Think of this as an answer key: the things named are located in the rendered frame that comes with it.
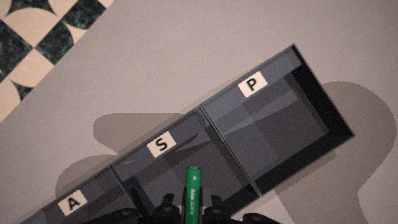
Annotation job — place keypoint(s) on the dark grey three-compartment bin rack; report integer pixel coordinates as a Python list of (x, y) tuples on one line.
[(273, 126)]

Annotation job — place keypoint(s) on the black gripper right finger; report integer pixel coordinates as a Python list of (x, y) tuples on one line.
[(211, 211)]

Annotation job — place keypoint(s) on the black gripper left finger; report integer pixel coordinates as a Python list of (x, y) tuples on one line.
[(171, 211)]

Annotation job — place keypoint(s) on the green battery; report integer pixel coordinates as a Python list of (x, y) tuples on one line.
[(193, 184)]

